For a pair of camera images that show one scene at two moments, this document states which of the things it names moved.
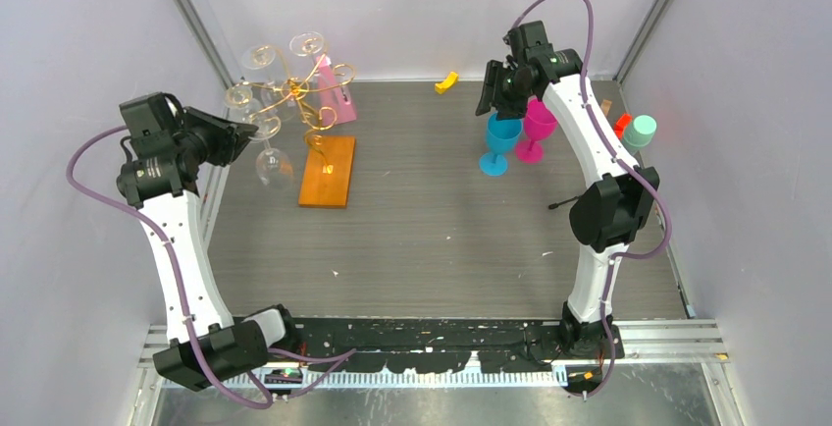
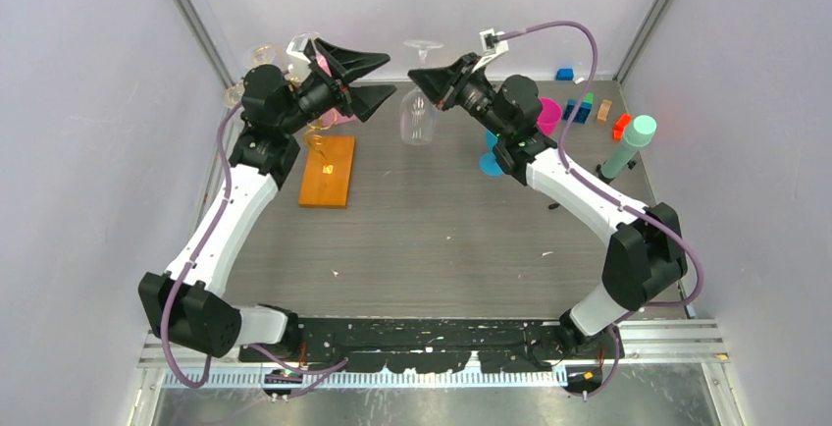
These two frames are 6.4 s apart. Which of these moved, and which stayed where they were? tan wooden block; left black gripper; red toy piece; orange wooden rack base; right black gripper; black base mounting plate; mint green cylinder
Moved: left black gripper; right black gripper
Stayed: red toy piece; mint green cylinder; orange wooden rack base; tan wooden block; black base mounting plate
